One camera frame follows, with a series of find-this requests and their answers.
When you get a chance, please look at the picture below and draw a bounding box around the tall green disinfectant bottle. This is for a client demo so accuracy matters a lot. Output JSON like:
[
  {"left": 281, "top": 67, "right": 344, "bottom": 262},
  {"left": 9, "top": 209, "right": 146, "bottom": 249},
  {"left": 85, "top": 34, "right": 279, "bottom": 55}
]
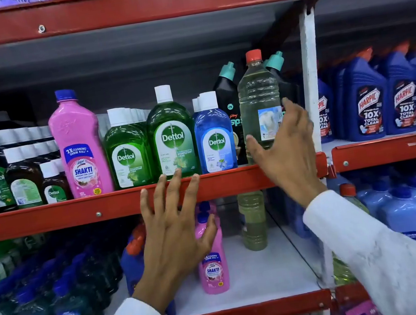
[{"left": 141, "top": 81, "right": 202, "bottom": 182}]

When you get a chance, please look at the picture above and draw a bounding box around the person's right hand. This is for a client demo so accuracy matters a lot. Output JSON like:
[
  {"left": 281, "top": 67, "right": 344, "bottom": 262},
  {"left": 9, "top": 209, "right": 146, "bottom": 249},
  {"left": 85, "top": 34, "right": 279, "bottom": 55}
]
[{"left": 240, "top": 93, "right": 330, "bottom": 217}]

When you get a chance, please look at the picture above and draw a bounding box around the blue bottle with orange cap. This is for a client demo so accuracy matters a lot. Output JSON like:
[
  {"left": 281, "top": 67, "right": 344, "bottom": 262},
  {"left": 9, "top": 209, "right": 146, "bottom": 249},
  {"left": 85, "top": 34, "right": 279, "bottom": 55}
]
[{"left": 116, "top": 221, "right": 178, "bottom": 315}]

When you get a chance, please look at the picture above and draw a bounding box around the group of brown antiseptic bottles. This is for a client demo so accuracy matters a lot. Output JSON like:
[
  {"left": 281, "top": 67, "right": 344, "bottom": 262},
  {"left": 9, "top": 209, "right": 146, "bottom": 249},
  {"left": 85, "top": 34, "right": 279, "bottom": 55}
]
[{"left": 0, "top": 94, "right": 74, "bottom": 215}]

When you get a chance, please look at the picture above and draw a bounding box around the clear bottle with red cap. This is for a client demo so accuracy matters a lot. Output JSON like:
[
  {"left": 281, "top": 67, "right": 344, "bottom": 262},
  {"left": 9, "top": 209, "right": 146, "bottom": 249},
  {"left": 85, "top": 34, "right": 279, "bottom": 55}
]
[{"left": 230, "top": 46, "right": 292, "bottom": 165}]

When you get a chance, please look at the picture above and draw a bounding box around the row of green packets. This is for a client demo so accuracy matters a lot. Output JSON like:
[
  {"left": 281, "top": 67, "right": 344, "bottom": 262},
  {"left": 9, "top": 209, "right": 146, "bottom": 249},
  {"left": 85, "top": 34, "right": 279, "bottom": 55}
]
[{"left": 0, "top": 233, "right": 57, "bottom": 293}]

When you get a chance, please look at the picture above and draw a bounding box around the yellow-green liquid bottle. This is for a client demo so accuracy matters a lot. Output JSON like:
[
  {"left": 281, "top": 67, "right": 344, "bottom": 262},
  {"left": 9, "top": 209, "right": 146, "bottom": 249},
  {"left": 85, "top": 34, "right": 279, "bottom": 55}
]
[{"left": 235, "top": 189, "right": 272, "bottom": 253}]

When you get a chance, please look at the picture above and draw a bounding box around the small pink cleaner bottle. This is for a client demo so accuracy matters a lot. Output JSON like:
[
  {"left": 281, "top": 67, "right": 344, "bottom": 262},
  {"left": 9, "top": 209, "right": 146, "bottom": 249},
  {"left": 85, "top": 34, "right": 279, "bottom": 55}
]
[{"left": 188, "top": 200, "right": 232, "bottom": 297}]

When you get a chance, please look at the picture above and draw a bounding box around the person's left hand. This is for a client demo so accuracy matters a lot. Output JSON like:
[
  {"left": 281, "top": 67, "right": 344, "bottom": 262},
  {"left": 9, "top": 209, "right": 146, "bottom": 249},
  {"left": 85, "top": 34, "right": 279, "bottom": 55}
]
[{"left": 114, "top": 163, "right": 230, "bottom": 315}]

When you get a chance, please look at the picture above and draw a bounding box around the group of light blue bottles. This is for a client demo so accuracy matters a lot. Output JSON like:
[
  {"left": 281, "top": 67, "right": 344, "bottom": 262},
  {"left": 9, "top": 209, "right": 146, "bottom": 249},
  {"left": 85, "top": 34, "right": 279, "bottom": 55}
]
[{"left": 325, "top": 161, "right": 416, "bottom": 273}]

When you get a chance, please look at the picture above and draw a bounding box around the large pink cleaner bottle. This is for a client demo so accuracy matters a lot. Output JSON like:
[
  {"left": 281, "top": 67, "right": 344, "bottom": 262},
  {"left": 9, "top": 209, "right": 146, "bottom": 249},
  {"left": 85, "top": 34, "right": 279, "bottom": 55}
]
[{"left": 43, "top": 84, "right": 115, "bottom": 202}]

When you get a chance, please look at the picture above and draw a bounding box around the blue disinfectant bottle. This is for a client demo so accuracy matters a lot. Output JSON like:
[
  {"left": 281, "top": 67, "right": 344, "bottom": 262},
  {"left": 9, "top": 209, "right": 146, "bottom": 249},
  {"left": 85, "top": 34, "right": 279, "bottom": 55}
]
[{"left": 189, "top": 89, "right": 239, "bottom": 175}]

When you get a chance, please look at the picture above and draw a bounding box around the group of dark green bottles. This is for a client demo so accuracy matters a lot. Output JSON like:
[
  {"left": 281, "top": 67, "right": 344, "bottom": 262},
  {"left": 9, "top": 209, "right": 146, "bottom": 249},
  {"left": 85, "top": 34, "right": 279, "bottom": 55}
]
[{"left": 0, "top": 232, "right": 132, "bottom": 315}]

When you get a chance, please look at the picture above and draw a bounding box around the pink packet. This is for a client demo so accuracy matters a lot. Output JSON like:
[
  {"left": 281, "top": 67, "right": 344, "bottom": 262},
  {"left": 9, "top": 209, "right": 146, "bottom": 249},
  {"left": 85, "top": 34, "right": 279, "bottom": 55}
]
[{"left": 340, "top": 298, "right": 385, "bottom": 315}]

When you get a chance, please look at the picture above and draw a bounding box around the person's right forearm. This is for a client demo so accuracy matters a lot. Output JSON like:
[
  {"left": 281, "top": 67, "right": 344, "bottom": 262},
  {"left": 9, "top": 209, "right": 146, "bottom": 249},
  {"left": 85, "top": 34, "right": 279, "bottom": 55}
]
[{"left": 299, "top": 176, "right": 416, "bottom": 315}]

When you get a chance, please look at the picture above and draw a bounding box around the row of blue toilet cleaners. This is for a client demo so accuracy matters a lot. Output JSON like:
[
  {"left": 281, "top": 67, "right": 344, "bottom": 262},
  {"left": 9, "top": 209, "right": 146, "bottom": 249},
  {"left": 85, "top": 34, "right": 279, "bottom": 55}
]
[{"left": 307, "top": 39, "right": 416, "bottom": 148}]

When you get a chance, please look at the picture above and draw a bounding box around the white shelf upright post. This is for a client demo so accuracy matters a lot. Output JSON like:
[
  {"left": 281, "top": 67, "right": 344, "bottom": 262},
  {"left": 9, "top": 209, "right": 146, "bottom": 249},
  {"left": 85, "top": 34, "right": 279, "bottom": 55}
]
[{"left": 288, "top": 5, "right": 337, "bottom": 156}]

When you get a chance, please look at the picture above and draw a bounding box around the medium green disinfectant bottle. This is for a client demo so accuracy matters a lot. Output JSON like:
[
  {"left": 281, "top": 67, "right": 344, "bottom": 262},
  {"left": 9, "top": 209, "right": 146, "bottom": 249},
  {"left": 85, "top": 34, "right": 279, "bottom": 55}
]
[{"left": 98, "top": 104, "right": 157, "bottom": 191}]

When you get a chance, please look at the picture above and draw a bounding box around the black bottle with teal cap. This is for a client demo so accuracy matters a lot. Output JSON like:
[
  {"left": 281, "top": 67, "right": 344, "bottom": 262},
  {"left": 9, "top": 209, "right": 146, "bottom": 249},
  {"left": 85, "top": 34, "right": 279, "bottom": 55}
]
[
  {"left": 263, "top": 49, "right": 304, "bottom": 114},
  {"left": 209, "top": 61, "right": 251, "bottom": 168}
]

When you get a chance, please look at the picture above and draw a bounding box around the clear bottle with orange cap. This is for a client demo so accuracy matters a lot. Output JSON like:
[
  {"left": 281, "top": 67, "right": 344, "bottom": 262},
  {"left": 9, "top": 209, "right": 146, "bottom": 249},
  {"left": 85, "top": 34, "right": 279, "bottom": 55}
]
[{"left": 318, "top": 180, "right": 381, "bottom": 288}]

